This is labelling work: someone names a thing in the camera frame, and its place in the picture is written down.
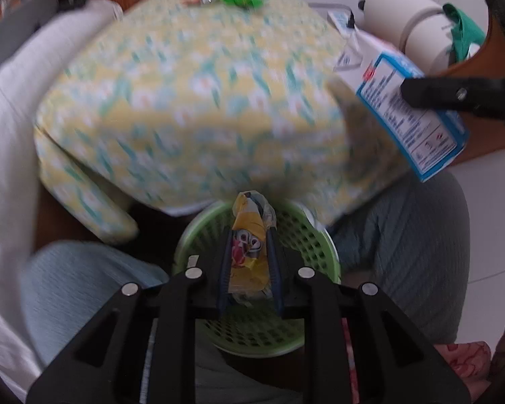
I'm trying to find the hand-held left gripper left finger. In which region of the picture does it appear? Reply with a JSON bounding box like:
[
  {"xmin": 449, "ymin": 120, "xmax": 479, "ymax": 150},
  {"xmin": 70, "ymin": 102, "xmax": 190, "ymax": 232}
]
[{"xmin": 25, "ymin": 226, "xmax": 233, "ymax": 404}]

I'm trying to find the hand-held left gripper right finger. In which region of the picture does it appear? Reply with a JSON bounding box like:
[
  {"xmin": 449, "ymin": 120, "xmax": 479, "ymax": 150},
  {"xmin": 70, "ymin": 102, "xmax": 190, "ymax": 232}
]
[{"xmin": 268, "ymin": 228, "xmax": 473, "ymax": 404}]

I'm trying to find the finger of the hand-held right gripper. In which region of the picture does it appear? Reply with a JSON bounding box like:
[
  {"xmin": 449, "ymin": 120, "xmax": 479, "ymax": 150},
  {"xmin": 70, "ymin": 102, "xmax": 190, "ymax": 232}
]
[{"xmin": 400, "ymin": 75, "xmax": 505, "ymax": 128}]

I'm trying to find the yellow snack wrapper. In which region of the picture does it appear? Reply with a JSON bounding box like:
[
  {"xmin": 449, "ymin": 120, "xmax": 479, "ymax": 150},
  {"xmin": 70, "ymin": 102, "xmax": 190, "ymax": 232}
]
[{"xmin": 228, "ymin": 191, "xmax": 277, "ymax": 300}]

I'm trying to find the green plastic basket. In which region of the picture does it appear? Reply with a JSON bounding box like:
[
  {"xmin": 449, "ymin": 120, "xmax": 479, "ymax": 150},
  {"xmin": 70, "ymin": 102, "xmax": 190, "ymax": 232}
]
[{"xmin": 172, "ymin": 199, "xmax": 342, "ymax": 357}]

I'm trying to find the blue white milk carton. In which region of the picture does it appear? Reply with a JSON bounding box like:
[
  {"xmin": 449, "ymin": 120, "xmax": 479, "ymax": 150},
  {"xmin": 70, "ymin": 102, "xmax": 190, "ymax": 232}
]
[{"xmin": 334, "ymin": 29, "xmax": 471, "ymax": 183}]

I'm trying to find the wooden nightstand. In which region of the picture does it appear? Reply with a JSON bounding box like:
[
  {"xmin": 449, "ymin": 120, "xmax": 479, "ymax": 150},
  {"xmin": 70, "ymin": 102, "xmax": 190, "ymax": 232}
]
[{"xmin": 423, "ymin": 17, "xmax": 505, "ymax": 166}]

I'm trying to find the green cloth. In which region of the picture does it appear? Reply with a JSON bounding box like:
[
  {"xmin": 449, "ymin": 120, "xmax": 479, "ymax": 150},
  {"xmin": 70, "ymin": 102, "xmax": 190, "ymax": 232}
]
[{"xmin": 441, "ymin": 2, "xmax": 490, "ymax": 63}]

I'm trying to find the white cylindrical appliance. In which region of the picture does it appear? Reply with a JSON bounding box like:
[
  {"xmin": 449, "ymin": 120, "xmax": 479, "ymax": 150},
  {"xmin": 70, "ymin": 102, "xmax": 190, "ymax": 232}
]
[{"xmin": 359, "ymin": 0, "xmax": 456, "ymax": 73}]

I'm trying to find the person's right leg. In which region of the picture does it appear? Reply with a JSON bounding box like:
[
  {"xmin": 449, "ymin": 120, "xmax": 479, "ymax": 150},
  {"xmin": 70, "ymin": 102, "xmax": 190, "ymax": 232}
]
[{"xmin": 331, "ymin": 172, "xmax": 472, "ymax": 346}]

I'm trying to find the person's leg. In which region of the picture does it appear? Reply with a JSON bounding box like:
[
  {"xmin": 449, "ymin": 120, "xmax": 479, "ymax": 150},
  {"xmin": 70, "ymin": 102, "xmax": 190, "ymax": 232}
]
[
  {"xmin": 20, "ymin": 239, "xmax": 171, "ymax": 371},
  {"xmin": 331, "ymin": 172, "xmax": 472, "ymax": 346}
]

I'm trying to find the white power strip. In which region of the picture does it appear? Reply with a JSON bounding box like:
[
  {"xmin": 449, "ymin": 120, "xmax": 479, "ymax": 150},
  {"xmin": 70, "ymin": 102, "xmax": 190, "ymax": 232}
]
[{"xmin": 326, "ymin": 7, "xmax": 355, "ymax": 31}]

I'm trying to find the person's left leg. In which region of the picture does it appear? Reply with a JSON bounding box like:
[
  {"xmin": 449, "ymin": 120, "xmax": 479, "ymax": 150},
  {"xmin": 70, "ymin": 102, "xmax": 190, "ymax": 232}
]
[{"xmin": 20, "ymin": 239, "xmax": 171, "ymax": 371}]

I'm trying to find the floral yellow tablecloth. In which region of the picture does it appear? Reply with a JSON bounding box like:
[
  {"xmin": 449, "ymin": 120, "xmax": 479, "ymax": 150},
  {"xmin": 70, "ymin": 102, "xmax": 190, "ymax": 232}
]
[{"xmin": 33, "ymin": 0, "xmax": 410, "ymax": 245}]

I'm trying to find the red patterned cloth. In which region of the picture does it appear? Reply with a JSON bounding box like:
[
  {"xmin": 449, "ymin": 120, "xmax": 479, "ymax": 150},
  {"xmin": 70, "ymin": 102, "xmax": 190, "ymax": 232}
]
[{"xmin": 434, "ymin": 340, "xmax": 494, "ymax": 384}]

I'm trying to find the white pillow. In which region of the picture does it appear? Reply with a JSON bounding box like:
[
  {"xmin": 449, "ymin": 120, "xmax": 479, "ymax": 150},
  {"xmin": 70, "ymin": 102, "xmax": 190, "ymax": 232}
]
[{"xmin": 0, "ymin": 0, "xmax": 124, "ymax": 388}]

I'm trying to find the grey breathing machine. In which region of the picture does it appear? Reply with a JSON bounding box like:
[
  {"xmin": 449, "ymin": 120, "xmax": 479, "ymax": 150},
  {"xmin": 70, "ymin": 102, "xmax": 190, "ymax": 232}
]
[{"xmin": 0, "ymin": 0, "xmax": 60, "ymax": 81}]

